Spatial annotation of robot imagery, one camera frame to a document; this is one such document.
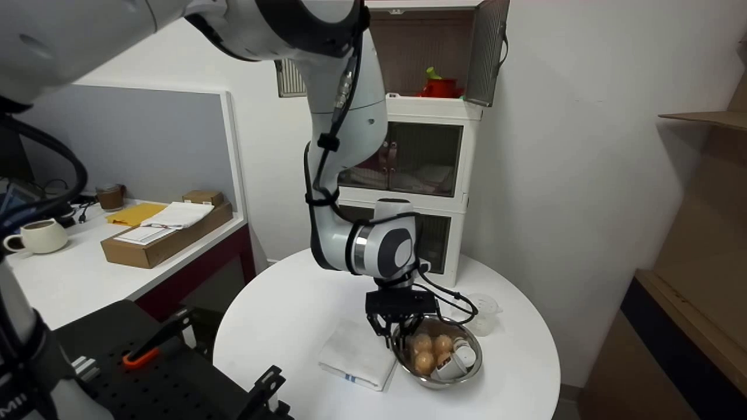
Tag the clear plastic cup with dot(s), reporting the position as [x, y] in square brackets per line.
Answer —
[486, 318]

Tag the white mug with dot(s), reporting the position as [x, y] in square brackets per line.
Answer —
[43, 237]

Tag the brown egg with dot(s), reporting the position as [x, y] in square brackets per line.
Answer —
[424, 362]
[443, 343]
[421, 341]

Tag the small white plain cup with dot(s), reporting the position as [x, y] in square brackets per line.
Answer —
[444, 373]

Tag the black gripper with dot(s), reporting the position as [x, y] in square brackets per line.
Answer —
[400, 305]

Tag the black low cabinet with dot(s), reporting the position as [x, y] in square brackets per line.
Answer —
[679, 359]

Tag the yellow envelope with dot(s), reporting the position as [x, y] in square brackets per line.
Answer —
[133, 213]

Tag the white framed grey partition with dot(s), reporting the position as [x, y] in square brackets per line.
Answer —
[156, 142]

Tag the flat cardboard tray box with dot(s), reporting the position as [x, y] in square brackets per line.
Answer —
[156, 248]

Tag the white desk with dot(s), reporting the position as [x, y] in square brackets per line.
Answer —
[71, 287]

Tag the black orange clamp tool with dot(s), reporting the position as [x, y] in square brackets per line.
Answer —
[156, 389]

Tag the white stacked storage cabinet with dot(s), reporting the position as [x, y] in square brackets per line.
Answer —
[434, 109]

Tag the small brown object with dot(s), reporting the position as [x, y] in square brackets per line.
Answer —
[113, 198]

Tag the white paper sheets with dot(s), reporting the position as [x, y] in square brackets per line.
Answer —
[177, 215]

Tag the white folded cloth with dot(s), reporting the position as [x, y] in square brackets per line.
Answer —
[354, 362]

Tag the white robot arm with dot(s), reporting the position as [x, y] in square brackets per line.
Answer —
[352, 102]

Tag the small white printed cup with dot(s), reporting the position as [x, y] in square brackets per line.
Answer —
[466, 356]

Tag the red object in cabinet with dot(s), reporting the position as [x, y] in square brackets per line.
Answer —
[440, 88]

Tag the large plain cardboard box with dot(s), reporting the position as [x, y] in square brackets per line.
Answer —
[701, 234]

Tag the smoked cabinet door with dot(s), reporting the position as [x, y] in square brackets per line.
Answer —
[490, 54]
[437, 242]
[429, 159]

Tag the silver metal bowl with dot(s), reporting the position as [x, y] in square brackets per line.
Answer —
[440, 384]

